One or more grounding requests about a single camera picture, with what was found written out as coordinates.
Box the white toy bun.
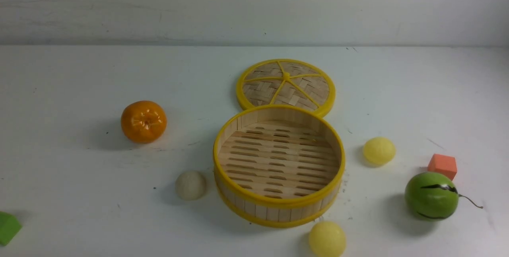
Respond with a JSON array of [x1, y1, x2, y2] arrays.
[[175, 170, 207, 201]]

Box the yellow toy bun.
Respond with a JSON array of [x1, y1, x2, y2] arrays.
[[308, 221, 346, 257], [362, 136, 396, 167]]

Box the woven bamboo steamer lid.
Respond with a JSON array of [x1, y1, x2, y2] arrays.
[[235, 59, 336, 117]]

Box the bamboo steamer tray yellow rim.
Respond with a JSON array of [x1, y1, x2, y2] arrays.
[[213, 105, 346, 228]]

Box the orange toy tangerine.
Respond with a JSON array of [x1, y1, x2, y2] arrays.
[[120, 100, 167, 144]]

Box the green toy watermelon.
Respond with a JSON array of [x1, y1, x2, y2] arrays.
[[404, 171, 484, 221]]

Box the orange foam cube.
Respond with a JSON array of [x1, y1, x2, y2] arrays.
[[427, 154, 457, 181]]

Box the green foam block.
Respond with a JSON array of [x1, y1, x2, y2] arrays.
[[0, 211, 22, 246]]

